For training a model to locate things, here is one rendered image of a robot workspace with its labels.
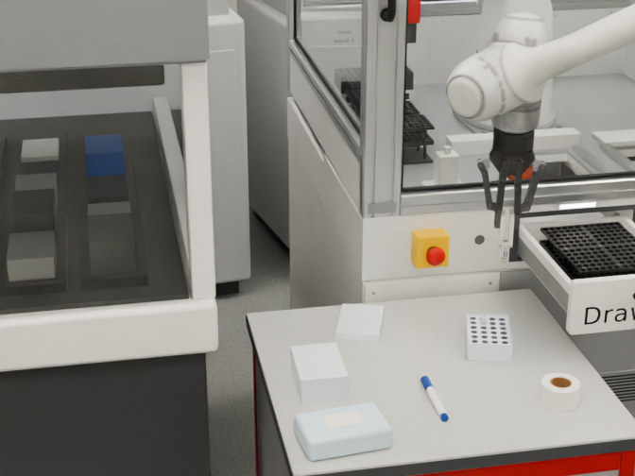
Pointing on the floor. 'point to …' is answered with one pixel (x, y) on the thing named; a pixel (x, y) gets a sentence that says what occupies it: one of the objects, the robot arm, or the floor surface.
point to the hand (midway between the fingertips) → (506, 228)
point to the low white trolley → (454, 380)
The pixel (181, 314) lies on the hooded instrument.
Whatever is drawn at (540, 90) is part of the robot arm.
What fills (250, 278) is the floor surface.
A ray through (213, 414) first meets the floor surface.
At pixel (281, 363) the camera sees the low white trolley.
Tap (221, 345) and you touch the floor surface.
